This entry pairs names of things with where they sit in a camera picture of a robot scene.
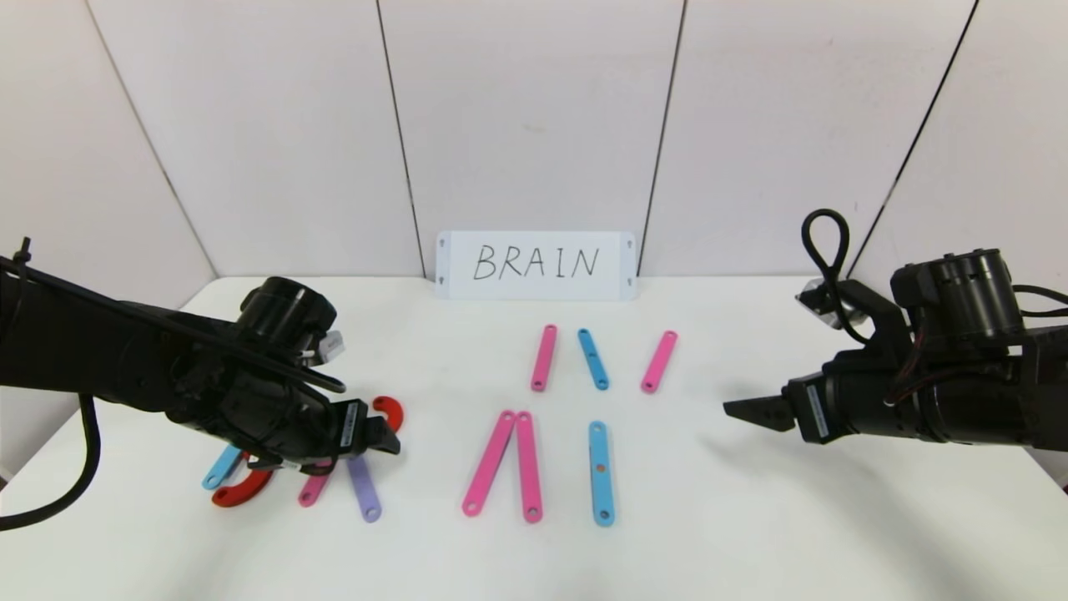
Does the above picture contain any white card reading BRAIN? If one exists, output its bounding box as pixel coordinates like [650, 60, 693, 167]
[436, 231, 637, 302]

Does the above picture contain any pink bar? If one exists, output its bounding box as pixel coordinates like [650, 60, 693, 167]
[639, 331, 678, 395]
[297, 466, 335, 509]
[514, 412, 544, 524]
[531, 324, 558, 393]
[461, 410, 517, 518]

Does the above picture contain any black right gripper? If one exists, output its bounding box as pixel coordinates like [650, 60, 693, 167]
[722, 366, 919, 445]

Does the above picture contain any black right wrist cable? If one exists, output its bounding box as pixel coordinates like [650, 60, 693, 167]
[1014, 284, 1068, 320]

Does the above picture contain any blue bar with middle hole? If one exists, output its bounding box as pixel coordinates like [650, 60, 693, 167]
[587, 421, 616, 527]
[201, 445, 244, 491]

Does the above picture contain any black right camera bracket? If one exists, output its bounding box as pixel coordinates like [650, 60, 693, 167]
[834, 279, 912, 361]

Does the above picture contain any red curved piece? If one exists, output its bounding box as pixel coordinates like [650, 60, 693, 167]
[371, 396, 406, 433]
[211, 453, 277, 509]

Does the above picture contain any black looped right arm cable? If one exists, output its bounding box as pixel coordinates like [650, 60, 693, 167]
[801, 209, 870, 345]

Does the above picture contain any short purple bar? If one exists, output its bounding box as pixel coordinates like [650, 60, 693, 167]
[346, 455, 384, 524]

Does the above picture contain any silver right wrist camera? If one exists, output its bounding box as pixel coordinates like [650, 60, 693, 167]
[795, 280, 845, 325]

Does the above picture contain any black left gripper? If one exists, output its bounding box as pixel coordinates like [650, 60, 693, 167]
[285, 380, 401, 469]

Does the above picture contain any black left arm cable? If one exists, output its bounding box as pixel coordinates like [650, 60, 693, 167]
[0, 392, 103, 533]

